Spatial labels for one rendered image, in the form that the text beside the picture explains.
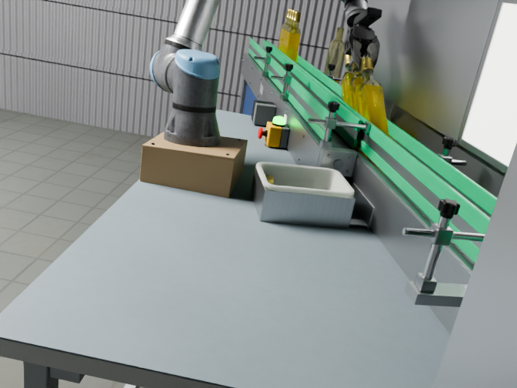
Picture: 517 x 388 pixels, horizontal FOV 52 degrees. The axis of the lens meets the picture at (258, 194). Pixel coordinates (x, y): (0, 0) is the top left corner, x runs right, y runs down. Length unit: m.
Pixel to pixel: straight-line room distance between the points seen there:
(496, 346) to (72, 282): 0.67
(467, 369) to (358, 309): 0.38
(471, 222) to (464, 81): 0.50
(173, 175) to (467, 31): 0.80
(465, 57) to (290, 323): 0.80
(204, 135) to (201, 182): 0.13
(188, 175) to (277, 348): 0.63
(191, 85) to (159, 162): 0.21
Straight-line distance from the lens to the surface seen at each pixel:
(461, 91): 1.40
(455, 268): 1.00
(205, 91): 1.40
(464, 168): 1.40
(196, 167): 1.35
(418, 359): 0.93
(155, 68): 1.56
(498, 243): 0.61
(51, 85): 4.61
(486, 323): 0.63
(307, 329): 0.91
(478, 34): 1.39
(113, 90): 4.40
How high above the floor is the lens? 1.27
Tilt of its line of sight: 21 degrees down
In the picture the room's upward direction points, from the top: 9 degrees clockwise
